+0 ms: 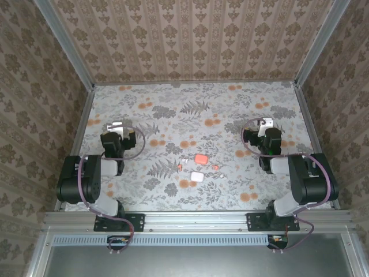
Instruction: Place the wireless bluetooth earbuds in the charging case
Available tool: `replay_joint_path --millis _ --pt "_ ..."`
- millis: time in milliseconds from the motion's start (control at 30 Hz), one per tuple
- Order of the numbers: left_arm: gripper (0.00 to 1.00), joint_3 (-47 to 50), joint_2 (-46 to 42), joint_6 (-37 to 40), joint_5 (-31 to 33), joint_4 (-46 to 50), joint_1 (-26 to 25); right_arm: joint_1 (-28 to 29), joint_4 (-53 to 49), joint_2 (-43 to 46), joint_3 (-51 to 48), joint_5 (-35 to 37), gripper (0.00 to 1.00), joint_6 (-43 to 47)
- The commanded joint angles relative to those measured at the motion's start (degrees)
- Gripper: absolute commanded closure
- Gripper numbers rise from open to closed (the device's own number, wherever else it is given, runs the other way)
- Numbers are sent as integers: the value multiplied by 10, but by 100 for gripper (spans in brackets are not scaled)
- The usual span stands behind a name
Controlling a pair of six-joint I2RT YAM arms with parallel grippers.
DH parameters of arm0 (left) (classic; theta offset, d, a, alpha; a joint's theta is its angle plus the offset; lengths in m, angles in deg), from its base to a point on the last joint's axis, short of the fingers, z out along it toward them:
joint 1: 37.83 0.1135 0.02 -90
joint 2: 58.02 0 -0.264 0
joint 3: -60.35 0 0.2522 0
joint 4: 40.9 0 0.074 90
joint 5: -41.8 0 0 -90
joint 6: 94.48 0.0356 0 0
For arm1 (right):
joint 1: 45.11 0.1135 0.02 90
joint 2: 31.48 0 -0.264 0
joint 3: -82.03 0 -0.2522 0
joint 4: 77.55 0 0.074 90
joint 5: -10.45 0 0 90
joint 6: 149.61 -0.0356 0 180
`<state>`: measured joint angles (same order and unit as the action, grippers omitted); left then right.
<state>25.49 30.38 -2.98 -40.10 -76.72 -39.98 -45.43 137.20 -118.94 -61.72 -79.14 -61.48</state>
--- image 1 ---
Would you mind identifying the grey sheet metal panel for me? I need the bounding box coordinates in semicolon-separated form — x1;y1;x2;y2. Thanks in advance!
43;233;361;277

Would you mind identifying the aluminium side rail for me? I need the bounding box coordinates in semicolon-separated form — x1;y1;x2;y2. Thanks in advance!
294;86;340;210
54;86;96;211

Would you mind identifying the aluminium frame post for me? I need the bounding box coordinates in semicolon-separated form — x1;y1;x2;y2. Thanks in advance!
294;0;351;87
33;0;96;90

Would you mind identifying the grey slotted cable duct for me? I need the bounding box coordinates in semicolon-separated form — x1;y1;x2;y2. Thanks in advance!
53;234;272;246

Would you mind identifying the thin aluminium wall rail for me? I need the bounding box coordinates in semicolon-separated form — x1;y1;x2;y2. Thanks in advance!
93;81;298;87

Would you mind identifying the floral patterned table cover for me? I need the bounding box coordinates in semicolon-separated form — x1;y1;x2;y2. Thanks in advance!
65;81;335;211

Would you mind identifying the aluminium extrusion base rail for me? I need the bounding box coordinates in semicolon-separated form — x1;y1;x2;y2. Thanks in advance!
43;209;353;233

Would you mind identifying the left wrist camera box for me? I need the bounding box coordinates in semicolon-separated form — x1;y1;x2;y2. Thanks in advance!
106;121;125;139

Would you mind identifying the aluminium panel frame bar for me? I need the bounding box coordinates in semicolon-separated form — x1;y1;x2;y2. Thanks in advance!
340;227;369;277
25;226;54;277

